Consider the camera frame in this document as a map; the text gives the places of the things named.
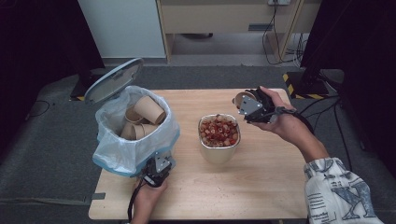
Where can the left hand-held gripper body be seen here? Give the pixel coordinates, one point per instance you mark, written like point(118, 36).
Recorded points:
point(160, 168)

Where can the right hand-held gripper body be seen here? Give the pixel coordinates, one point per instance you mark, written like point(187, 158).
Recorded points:
point(253, 107)

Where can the brown paper cup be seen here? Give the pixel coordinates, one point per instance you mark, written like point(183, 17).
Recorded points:
point(149, 109)
point(243, 97)
point(132, 115)
point(128, 131)
point(149, 129)

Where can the grey white lidded trash bin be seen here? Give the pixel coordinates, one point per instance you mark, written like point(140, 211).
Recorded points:
point(112, 82)

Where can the person's left hand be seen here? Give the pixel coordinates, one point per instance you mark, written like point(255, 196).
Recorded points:
point(148, 199)

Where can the person's right hand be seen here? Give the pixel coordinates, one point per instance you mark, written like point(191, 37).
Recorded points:
point(286, 124)

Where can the pile of red beige snacks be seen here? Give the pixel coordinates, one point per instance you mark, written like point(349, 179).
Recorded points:
point(219, 130)

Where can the metal food container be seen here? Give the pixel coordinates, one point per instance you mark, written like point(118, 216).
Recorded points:
point(218, 152)

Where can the grey tape piece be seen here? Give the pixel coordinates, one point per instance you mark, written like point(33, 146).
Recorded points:
point(98, 196)

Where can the light wooden desk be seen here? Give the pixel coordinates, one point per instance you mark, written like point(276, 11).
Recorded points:
point(218, 18)

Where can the white power strip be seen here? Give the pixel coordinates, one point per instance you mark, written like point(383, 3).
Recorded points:
point(279, 2)

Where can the black curtain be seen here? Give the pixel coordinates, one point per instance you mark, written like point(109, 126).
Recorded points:
point(37, 46)
point(358, 62)

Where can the white printed sleeve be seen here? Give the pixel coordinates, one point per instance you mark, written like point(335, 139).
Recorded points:
point(336, 193)

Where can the white cabinet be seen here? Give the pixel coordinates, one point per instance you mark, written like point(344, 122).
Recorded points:
point(124, 28)

